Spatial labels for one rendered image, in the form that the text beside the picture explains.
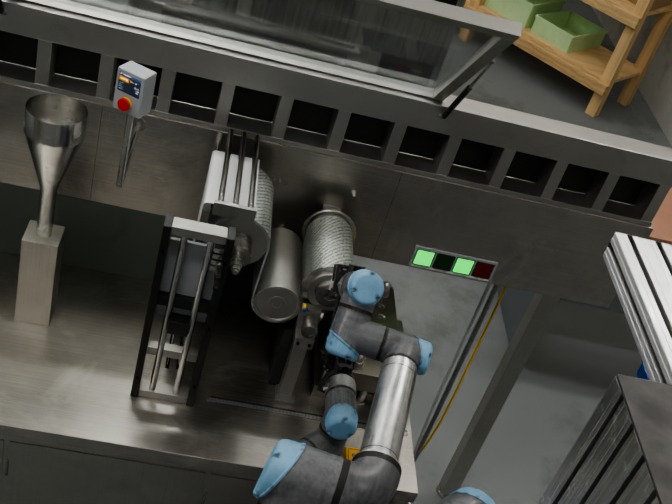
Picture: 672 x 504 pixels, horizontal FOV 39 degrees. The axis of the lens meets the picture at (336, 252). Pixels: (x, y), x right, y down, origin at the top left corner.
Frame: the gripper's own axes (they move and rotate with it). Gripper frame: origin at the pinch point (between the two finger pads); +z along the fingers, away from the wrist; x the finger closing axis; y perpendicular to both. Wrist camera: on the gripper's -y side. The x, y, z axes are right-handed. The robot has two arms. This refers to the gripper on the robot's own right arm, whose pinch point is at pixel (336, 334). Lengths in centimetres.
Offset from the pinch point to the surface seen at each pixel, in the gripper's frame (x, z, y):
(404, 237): -16.5, 30.1, 14.6
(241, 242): 30.8, -6.1, 27.6
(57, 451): 63, -29, -28
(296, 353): 10.1, -7.2, -2.5
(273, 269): 20.3, 4.1, 13.9
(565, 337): -149, 159, -109
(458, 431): -84, 82, -109
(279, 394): 11.0, -7.3, -17.9
